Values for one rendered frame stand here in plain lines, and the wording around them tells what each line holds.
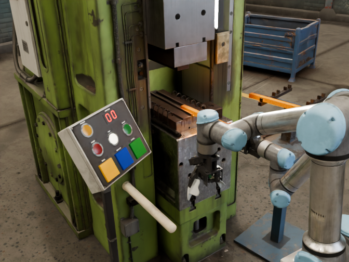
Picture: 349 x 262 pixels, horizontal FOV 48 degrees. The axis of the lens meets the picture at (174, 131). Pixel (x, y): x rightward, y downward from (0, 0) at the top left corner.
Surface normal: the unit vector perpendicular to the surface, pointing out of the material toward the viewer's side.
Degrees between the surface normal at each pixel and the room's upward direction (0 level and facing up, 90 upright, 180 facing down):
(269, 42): 89
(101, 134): 60
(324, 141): 83
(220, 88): 90
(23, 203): 0
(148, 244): 90
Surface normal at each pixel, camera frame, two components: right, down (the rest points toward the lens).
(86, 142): 0.74, -0.27
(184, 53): 0.58, 0.35
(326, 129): -0.81, 0.16
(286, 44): -0.62, 0.36
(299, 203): -0.03, -0.90
